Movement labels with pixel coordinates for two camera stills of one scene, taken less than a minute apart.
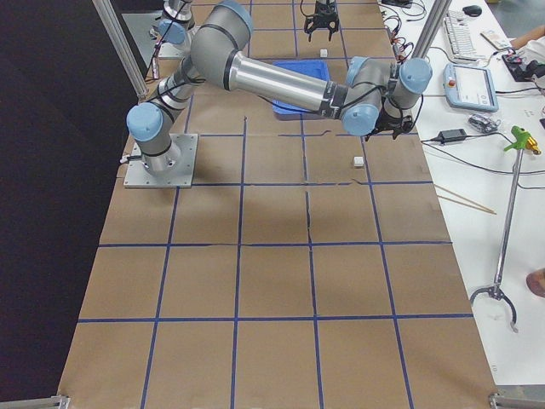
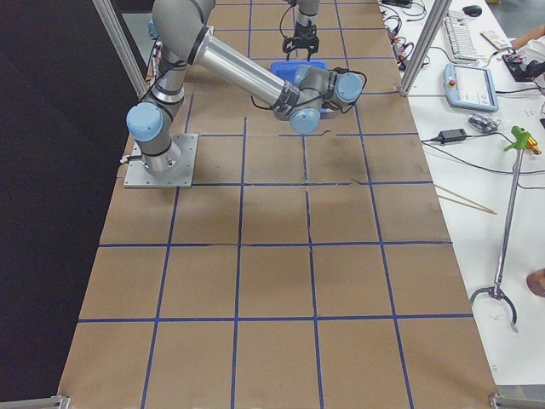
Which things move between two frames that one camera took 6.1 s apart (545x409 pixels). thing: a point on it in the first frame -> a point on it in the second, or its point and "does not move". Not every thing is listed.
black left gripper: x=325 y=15 -> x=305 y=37
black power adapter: x=451 y=135 does not move
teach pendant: x=469 y=88 does not move
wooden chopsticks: x=479 y=208 does not move
